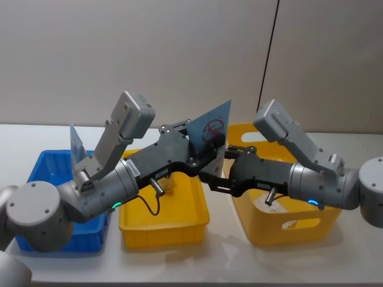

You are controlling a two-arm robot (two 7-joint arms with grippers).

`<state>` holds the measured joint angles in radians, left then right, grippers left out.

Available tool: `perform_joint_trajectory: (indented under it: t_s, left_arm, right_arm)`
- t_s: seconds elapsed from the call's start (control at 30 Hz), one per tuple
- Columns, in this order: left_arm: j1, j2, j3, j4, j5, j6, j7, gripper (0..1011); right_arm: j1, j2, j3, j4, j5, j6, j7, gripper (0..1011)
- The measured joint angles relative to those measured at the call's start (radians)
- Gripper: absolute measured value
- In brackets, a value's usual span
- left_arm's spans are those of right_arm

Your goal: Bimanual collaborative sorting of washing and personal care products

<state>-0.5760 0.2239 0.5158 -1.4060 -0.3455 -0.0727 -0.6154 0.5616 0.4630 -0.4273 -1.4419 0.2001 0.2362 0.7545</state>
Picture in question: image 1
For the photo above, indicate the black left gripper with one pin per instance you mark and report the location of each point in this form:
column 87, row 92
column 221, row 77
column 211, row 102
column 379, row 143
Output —
column 167, row 155

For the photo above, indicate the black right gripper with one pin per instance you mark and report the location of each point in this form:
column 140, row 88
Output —
column 260, row 173

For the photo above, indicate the blue card with red mark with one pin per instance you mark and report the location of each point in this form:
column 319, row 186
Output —
column 206, row 124

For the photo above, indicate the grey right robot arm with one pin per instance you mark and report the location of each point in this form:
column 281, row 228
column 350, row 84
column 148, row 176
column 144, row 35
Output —
column 323, row 182

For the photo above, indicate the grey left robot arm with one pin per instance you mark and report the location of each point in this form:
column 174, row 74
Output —
column 89, row 191

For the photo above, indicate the white paper label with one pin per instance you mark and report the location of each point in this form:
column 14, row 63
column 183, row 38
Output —
column 276, row 206

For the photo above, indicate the shallow yellow plastic tray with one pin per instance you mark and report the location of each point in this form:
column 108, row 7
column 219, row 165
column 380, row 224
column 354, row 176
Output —
column 179, row 215

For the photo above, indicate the plain blue card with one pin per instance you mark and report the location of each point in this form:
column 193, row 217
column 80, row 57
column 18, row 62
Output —
column 77, row 146

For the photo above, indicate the blue plastic bin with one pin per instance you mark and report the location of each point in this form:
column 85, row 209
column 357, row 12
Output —
column 48, row 167

